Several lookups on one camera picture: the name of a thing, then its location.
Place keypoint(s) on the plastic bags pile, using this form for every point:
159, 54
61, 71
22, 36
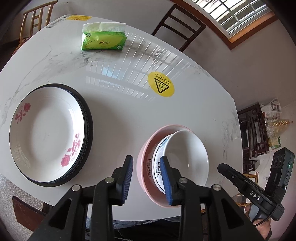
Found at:
275, 124

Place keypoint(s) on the large pink bowl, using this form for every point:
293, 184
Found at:
144, 164

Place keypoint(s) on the blue striped white bowl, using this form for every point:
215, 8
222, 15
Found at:
189, 156

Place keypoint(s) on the light wooden chair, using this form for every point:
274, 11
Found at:
36, 24

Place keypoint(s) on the yellow hot warning sticker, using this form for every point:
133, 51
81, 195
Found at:
161, 84

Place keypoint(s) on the right hand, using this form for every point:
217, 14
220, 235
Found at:
264, 228

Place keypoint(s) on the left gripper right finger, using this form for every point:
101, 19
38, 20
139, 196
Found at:
170, 177

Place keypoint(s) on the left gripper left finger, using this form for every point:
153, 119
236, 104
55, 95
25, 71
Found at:
122, 179

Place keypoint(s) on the large blue floral plate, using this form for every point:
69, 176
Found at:
86, 129

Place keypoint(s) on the dark wooden chair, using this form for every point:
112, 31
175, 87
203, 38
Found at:
182, 23

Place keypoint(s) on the window with wooden frame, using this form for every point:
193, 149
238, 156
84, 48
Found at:
232, 21

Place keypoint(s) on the dark wooden side furniture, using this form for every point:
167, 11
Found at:
254, 136

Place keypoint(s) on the green tissue pack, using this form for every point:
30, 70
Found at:
103, 36

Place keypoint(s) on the white plate pink flowers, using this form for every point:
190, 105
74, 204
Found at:
47, 134

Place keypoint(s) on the pink striped rabbit bowl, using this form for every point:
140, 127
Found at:
154, 158

